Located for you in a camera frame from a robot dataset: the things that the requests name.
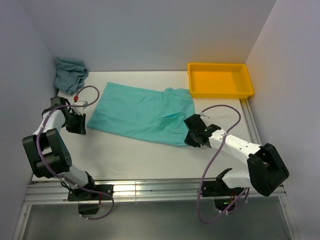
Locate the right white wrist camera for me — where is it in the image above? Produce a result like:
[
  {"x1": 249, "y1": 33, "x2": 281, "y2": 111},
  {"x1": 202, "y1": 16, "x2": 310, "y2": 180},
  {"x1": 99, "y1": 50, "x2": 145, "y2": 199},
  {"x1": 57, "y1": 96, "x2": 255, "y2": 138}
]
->
[{"x1": 199, "y1": 112, "x2": 210, "y2": 119}]

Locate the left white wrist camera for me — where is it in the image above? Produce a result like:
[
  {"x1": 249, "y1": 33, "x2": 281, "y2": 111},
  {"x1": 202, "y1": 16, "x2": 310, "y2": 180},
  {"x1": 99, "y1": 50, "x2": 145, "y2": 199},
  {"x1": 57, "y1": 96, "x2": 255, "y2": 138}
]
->
[{"x1": 71, "y1": 95, "x2": 88, "y2": 115}]

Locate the crumpled grey-blue t-shirt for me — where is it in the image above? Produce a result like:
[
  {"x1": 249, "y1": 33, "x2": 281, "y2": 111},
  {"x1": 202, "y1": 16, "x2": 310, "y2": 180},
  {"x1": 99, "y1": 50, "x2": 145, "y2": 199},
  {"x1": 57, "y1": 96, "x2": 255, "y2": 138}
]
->
[{"x1": 53, "y1": 57, "x2": 89, "y2": 95}]

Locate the yellow plastic tray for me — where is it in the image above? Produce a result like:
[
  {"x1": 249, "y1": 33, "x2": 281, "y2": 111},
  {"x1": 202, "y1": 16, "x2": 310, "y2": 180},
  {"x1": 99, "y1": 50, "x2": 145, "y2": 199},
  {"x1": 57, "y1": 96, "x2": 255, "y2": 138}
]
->
[{"x1": 187, "y1": 62, "x2": 254, "y2": 99}]

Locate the aluminium right side rail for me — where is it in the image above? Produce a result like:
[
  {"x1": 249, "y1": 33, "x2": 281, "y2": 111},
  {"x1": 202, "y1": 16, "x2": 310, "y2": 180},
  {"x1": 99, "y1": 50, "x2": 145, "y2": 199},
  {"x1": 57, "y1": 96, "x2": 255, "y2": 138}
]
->
[{"x1": 239, "y1": 99, "x2": 289, "y2": 197}]

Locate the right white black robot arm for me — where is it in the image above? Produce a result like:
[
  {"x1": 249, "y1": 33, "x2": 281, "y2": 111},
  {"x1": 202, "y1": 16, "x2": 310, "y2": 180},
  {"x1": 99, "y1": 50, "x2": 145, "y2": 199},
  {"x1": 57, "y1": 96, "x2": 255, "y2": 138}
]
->
[{"x1": 184, "y1": 114, "x2": 290, "y2": 197}]

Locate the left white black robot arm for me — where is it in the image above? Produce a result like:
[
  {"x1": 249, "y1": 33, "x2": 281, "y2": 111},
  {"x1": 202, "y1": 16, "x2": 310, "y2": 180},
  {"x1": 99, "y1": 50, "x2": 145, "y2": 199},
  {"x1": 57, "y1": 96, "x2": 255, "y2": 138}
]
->
[{"x1": 22, "y1": 96, "x2": 114, "y2": 220}]

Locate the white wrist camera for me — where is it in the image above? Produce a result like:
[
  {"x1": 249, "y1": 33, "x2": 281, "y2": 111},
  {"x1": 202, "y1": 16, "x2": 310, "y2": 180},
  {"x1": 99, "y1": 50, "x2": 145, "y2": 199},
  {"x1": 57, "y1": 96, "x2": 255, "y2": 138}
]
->
[
  {"x1": 71, "y1": 95, "x2": 88, "y2": 115},
  {"x1": 199, "y1": 112, "x2": 210, "y2": 119}
]

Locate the aluminium front rail frame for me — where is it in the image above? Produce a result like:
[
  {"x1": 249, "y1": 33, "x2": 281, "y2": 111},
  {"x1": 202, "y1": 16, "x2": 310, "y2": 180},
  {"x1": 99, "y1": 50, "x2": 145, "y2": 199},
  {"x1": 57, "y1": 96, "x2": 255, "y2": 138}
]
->
[{"x1": 13, "y1": 179, "x2": 301, "y2": 240}]

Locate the teal green t-shirt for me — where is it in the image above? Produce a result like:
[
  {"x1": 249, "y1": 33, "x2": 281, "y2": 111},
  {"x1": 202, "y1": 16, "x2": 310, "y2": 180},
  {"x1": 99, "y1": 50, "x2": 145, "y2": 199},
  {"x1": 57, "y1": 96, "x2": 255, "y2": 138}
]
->
[{"x1": 87, "y1": 82, "x2": 195, "y2": 147}]

